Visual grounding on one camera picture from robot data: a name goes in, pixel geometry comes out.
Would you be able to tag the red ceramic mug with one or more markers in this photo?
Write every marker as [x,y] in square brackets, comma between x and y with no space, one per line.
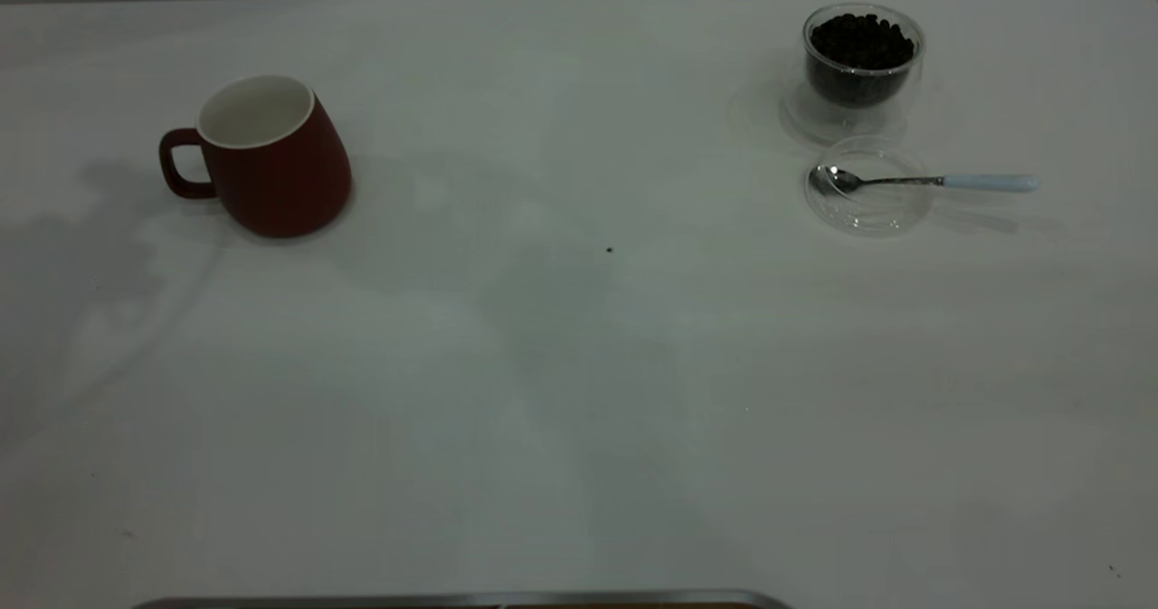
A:
[280,184]

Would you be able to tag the clear round glass lid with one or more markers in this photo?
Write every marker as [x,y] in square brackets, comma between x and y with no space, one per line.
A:
[868,215]

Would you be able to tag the pile of coffee beans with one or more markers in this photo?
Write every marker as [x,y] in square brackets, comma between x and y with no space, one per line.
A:
[861,48]

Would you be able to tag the clear double-wall glass cup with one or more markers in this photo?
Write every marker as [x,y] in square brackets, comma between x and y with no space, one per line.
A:
[850,120]

